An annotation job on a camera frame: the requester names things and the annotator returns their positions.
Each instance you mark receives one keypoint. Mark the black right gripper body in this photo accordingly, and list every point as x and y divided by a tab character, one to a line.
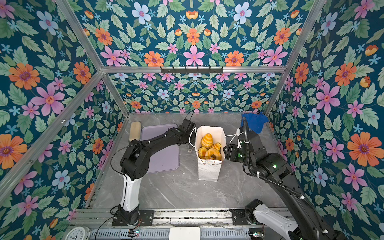
236	154

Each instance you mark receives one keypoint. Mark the yellow striped croissant bread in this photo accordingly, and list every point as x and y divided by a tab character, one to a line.
207	141

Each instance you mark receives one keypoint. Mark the white cartoon paper bag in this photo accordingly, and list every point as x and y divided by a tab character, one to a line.
209	170

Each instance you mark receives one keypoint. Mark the ribbed spiral bread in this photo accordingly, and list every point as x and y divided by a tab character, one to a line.
217	146

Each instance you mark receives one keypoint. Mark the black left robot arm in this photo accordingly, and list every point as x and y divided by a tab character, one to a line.
135	164

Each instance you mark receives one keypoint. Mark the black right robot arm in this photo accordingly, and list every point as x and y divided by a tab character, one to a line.
274	170

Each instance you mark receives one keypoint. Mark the blue cap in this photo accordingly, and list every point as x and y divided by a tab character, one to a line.
255	121

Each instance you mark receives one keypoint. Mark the round white gauge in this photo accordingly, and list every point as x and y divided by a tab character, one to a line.
78	233

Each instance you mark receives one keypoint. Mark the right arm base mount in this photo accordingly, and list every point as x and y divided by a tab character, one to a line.
254	213

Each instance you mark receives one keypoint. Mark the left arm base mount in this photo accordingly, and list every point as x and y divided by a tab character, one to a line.
136	217

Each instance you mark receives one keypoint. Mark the black hook rail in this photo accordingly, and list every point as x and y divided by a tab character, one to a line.
191	70

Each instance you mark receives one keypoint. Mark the white box on rail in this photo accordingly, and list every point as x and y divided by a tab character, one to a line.
185	233

